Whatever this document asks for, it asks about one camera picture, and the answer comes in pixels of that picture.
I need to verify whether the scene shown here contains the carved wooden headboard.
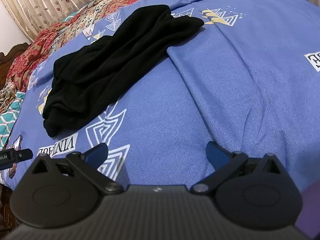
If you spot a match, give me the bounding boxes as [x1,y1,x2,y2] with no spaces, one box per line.
[0,42,30,90]

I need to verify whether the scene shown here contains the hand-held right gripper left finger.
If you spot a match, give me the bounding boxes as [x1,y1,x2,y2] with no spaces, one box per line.
[31,142,124,195]

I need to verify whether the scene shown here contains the beige leaf-patterned curtain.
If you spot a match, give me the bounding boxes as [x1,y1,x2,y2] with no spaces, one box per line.
[0,0,130,43]

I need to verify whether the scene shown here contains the teal patterned cloth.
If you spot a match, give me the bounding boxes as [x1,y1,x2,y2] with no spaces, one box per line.
[0,91,25,148]

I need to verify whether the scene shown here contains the red patchwork quilt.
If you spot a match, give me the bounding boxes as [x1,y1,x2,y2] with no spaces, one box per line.
[0,0,175,115]

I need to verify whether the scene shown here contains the blue printed bedsheet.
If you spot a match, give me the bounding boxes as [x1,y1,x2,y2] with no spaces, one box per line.
[0,0,320,198]

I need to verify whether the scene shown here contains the purple clothing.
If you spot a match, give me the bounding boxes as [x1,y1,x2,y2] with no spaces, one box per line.
[299,180,320,240]

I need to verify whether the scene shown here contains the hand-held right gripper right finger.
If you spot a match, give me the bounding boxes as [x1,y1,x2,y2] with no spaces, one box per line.
[190,141,286,195]

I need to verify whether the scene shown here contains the black pants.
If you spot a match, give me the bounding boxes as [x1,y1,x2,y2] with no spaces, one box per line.
[42,4,205,138]

